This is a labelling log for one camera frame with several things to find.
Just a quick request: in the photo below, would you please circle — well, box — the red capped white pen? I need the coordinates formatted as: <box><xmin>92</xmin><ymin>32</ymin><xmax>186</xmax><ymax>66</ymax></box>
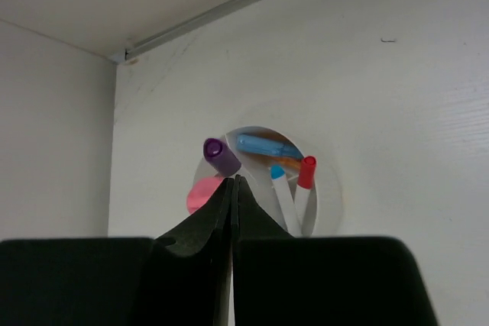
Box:
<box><xmin>294</xmin><ymin>156</ymin><xmax>317</xmax><ymax>236</ymax></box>

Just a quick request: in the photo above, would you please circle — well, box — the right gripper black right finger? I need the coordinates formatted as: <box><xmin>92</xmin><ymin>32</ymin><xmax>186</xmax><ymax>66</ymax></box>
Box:
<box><xmin>231</xmin><ymin>176</ymin><xmax>437</xmax><ymax>325</ymax></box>

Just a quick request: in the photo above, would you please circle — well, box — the blue capped white pen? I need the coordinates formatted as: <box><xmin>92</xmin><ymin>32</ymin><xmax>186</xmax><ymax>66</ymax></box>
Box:
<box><xmin>270</xmin><ymin>165</ymin><xmax>302</xmax><ymax>237</ymax></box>

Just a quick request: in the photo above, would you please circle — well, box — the purple capped white pen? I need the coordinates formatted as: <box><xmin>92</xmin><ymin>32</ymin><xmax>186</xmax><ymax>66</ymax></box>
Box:
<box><xmin>202</xmin><ymin>137</ymin><xmax>241</xmax><ymax>177</ymax></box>

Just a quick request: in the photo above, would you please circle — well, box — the blue highlighter marker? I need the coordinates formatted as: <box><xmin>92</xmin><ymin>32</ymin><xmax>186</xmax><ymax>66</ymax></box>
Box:
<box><xmin>236</xmin><ymin>134</ymin><xmax>303</xmax><ymax>160</ymax></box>

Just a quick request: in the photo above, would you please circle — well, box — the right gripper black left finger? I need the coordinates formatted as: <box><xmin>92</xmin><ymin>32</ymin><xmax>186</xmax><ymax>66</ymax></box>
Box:
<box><xmin>1</xmin><ymin>179</ymin><xmax>234</xmax><ymax>325</ymax></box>

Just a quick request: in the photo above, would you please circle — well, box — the white round divided container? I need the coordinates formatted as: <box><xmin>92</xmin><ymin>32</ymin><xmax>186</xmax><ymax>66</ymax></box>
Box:
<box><xmin>190</xmin><ymin>125</ymin><xmax>343</xmax><ymax>237</ymax></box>

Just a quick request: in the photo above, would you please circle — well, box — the pink glue bottle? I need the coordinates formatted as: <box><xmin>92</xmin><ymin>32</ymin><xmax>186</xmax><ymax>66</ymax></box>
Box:
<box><xmin>186</xmin><ymin>176</ymin><xmax>223</xmax><ymax>214</ymax></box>

